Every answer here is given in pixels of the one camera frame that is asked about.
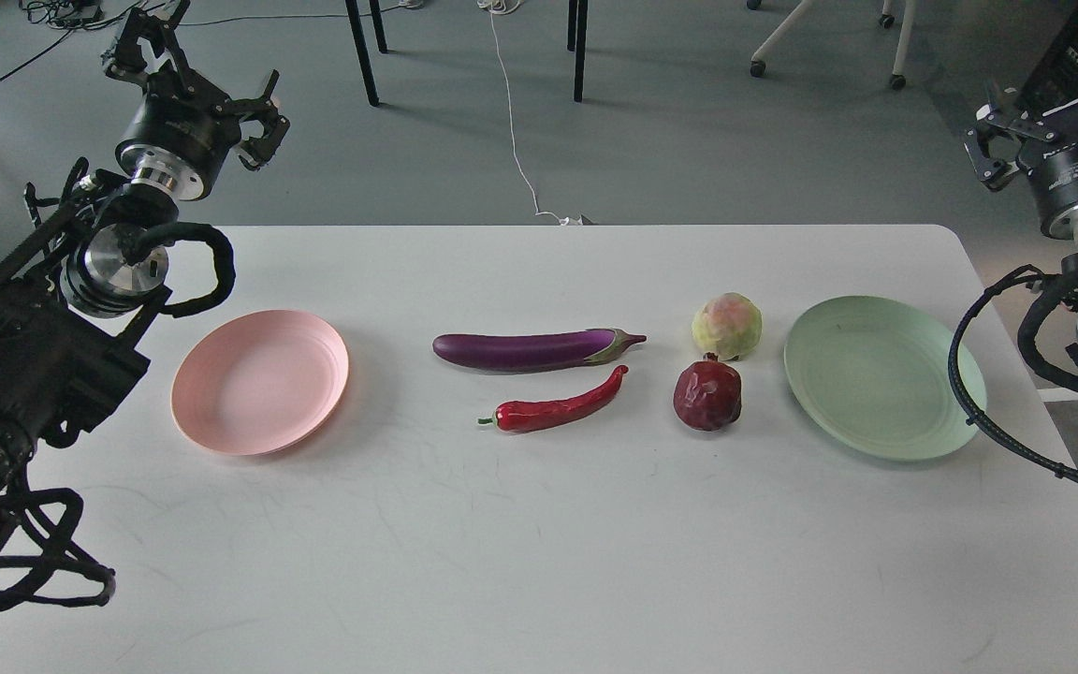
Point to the purple eggplant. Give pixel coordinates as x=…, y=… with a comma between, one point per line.
x=534, y=352

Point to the black table leg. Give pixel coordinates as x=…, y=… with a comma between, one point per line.
x=355, y=17
x=576, y=42

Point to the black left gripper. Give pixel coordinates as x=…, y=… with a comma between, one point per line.
x=169, y=140

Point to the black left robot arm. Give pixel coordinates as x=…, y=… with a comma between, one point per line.
x=105, y=258

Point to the black table leg right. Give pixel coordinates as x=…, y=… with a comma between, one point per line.
x=576, y=42

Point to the black table leg left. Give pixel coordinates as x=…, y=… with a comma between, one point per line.
x=355, y=17

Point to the dark red pomegranate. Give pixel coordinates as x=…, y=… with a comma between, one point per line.
x=709, y=394

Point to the red chili pepper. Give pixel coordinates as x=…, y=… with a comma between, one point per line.
x=530, y=416

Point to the light green plastic plate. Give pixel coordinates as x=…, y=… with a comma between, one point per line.
x=874, y=374

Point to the white office chair base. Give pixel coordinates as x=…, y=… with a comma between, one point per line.
x=802, y=39

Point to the yellow-green pink peach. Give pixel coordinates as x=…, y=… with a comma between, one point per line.
x=729, y=326

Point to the pink plastic plate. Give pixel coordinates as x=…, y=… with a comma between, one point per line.
x=260, y=383

